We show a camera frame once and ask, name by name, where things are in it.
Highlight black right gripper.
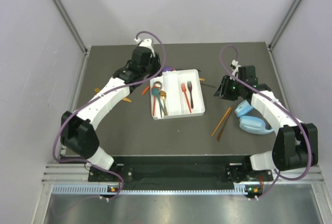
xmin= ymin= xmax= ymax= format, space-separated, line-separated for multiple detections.
xmin=214 ymin=76 xmax=244 ymax=102

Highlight teal plastic spoon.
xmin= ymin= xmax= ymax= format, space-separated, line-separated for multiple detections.
xmin=151 ymin=87 xmax=164 ymax=117

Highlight orange plastic spoon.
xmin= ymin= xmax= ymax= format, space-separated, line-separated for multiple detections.
xmin=151 ymin=86 xmax=159 ymax=116

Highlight gold metal spoon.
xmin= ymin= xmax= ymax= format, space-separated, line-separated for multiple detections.
xmin=159 ymin=90 xmax=168 ymax=116

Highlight orange plastic fork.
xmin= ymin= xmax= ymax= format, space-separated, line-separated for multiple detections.
xmin=181 ymin=83 xmax=191 ymax=113

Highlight white divided utensil tray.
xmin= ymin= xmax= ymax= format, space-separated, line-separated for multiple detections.
xmin=150 ymin=69 xmax=205 ymax=120

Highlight gold metal knife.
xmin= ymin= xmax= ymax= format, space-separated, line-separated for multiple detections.
xmin=93 ymin=87 xmax=132 ymax=103

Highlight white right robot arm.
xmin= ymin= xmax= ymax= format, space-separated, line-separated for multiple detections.
xmin=214 ymin=60 xmax=318 ymax=180

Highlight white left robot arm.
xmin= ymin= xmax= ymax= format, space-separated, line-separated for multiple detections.
xmin=60 ymin=39 xmax=161 ymax=181

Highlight iridescent purple spoon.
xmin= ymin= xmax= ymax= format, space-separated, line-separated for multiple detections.
xmin=163 ymin=67 xmax=176 ymax=72

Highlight silver metal spoon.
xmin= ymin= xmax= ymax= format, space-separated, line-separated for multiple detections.
xmin=153 ymin=81 xmax=162 ymax=90

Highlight light blue headphones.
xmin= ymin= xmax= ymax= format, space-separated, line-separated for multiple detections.
xmin=234 ymin=100 xmax=274 ymax=135

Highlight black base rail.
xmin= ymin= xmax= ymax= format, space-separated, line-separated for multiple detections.
xmin=59 ymin=153 xmax=307 ymax=191

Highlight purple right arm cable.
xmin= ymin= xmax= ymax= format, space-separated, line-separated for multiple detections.
xmin=219 ymin=43 xmax=312 ymax=200

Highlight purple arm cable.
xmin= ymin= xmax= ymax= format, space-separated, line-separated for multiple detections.
xmin=219 ymin=43 xmax=312 ymax=200
xmin=52 ymin=30 xmax=166 ymax=200

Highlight grey cable duct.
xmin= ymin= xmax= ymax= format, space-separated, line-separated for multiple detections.
xmin=51 ymin=182 xmax=258 ymax=195

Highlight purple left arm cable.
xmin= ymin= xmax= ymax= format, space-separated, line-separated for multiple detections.
xmin=52 ymin=30 xmax=166 ymax=200

